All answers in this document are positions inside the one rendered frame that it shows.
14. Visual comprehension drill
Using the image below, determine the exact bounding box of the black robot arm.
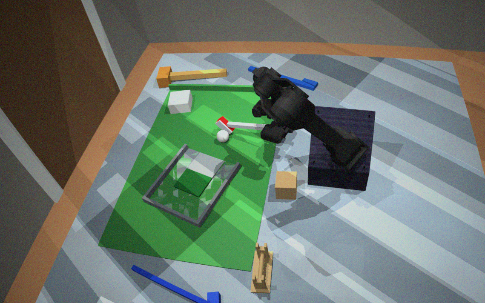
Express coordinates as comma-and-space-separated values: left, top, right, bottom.
252, 66, 369, 171

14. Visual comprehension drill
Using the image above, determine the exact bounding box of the green rectangular mat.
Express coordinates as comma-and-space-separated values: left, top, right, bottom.
98, 90, 276, 272

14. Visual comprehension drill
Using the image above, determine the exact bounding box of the white golf ball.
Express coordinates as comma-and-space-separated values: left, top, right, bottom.
216, 130, 229, 142

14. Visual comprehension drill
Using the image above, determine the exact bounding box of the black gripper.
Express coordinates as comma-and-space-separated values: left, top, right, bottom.
261, 121, 289, 144

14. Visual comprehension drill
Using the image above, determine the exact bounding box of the tan cube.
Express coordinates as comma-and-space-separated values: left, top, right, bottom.
275, 171, 297, 200

